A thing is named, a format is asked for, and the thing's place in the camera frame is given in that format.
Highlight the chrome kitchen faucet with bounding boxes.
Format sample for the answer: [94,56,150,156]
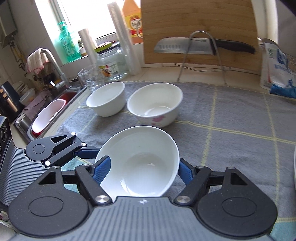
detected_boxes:
[33,48,70,89]

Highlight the stack of plastic cups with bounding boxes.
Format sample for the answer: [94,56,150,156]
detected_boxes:
[107,2,141,75]

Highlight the red white basin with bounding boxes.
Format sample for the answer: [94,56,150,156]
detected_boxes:
[31,91,76,138]

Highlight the clear glass cup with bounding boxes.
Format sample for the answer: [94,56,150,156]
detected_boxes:
[78,64,105,92]

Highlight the blue white salt bag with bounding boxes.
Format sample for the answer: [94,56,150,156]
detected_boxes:
[260,39,295,98]

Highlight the clear glass jar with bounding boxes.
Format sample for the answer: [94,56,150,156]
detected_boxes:
[95,41,129,82]

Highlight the plastic wrap roll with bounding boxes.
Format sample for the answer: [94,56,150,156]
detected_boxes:
[78,29,97,65]

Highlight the kitchen knife black handle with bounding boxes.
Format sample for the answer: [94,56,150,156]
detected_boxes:
[154,37,255,55]

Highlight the small white bowl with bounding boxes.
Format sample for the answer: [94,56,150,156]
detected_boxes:
[96,126,180,200]

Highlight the grey checked table cloth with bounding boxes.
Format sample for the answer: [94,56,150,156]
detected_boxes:
[56,81,296,241]

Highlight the metal cutting board rack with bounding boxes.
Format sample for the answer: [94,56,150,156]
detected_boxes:
[177,30,227,86]

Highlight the orange oil bottle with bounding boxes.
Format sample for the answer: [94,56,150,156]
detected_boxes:
[122,0,143,44]

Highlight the green dish soap bottle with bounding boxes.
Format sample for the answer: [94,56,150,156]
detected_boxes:
[58,21,81,62]

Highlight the pink cloth on faucet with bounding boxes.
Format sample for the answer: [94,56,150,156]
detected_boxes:
[26,48,49,75]

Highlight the white bowl pink flowers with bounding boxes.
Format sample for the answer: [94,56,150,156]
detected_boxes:
[127,83,183,128]

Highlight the bamboo cutting board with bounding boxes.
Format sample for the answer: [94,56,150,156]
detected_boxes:
[141,0,261,73]

